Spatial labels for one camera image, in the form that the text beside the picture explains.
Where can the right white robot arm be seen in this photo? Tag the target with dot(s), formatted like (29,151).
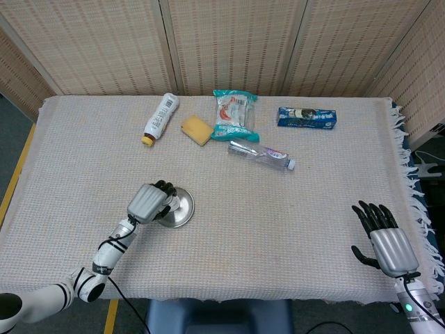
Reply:
(417,309)

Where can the yellow sponge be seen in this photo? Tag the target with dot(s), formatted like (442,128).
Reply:
(196,128)

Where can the dark blue table frame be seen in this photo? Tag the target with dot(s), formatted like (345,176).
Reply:
(434,240)

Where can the clear plastic water bottle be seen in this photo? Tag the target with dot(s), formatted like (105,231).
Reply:
(257,154)

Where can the bamboo folding screen panel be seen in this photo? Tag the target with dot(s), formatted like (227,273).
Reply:
(417,87)
(17,76)
(233,45)
(347,45)
(97,45)

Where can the blue carton box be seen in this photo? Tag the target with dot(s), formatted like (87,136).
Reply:
(306,118)

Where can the white drink bottle yellow cap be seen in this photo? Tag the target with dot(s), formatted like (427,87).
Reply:
(160,116)

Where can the yellow floor tape strip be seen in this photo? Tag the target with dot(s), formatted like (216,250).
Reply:
(17,170)
(111,316)

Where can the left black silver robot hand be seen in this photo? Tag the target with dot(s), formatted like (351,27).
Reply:
(146,203)

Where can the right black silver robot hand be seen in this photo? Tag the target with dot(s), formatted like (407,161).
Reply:
(394,252)

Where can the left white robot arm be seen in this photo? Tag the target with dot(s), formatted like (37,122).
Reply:
(107,254)

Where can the round metal plate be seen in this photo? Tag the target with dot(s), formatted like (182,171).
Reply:
(186,208)

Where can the teal snack packet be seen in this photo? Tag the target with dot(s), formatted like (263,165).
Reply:
(233,115)

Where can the beige woven tablecloth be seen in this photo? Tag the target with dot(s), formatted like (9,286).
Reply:
(278,226)

